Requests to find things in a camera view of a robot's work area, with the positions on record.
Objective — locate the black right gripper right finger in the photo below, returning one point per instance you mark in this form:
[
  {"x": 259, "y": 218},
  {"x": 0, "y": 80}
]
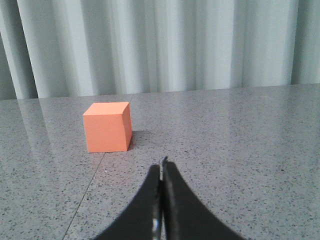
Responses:
[{"x": 185, "y": 216}]

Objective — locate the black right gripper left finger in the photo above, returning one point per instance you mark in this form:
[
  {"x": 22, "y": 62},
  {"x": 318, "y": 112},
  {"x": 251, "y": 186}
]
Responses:
[{"x": 142, "y": 218}]

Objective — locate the orange foam cube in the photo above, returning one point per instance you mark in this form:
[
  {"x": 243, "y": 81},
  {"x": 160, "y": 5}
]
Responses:
[{"x": 108, "y": 127}]

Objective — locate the white pleated curtain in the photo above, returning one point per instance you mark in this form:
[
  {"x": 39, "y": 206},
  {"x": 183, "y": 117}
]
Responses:
[{"x": 63, "y": 48}]

